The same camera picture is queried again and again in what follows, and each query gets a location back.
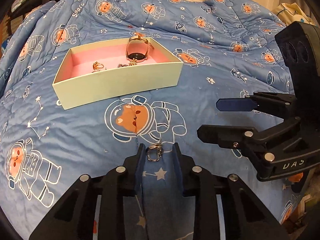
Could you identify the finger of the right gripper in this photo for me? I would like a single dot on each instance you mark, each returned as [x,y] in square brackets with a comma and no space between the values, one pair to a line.
[250,103]
[232,136]

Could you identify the beige strap wristwatch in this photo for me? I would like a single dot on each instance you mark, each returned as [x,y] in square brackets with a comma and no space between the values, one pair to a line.
[138,48]

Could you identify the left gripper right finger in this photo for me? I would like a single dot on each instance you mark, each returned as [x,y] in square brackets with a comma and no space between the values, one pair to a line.
[225,207]

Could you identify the green box pink interior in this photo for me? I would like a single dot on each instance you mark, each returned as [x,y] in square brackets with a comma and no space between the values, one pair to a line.
[100,70]

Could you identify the yellow cloth bag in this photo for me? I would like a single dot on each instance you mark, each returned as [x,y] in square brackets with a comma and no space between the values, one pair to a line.
[289,13]

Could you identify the blue astronaut bear quilt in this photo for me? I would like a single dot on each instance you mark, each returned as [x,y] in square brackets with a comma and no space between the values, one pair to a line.
[228,50]

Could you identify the right hand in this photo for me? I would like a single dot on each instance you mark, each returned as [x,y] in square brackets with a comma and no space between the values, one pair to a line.
[296,178]

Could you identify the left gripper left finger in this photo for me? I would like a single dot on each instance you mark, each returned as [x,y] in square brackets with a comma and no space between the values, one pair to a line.
[73,215]

